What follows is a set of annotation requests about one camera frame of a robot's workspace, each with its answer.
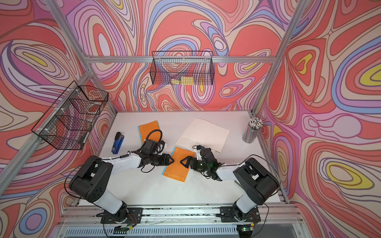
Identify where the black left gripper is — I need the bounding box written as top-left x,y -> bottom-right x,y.
149,153 -> 175,166

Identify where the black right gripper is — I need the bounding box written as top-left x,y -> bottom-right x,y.
180,157 -> 210,173

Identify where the orange nusign notebook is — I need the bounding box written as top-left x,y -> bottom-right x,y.
138,121 -> 161,144
162,147 -> 195,183

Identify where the white lined notebook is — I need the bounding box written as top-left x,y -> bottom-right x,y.
175,118 -> 230,152

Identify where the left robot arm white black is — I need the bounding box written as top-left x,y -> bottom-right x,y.
68,140 -> 174,224

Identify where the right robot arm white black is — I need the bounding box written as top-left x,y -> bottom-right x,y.
180,145 -> 280,223

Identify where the blue black stapler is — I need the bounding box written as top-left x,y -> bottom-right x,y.
112,132 -> 124,155

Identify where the clear cup of pencils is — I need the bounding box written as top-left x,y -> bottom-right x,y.
242,117 -> 264,143

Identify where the yellow sticky notes pad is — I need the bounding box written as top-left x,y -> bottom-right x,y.
171,76 -> 194,85

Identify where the black wire basket back wall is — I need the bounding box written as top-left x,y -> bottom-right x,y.
149,50 -> 215,86

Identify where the black wire basket wall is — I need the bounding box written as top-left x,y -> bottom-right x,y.
31,81 -> 109,150
149,50 -> 215,86

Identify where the black wire basket left wall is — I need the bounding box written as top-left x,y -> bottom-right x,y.
31,81 -> 109,150

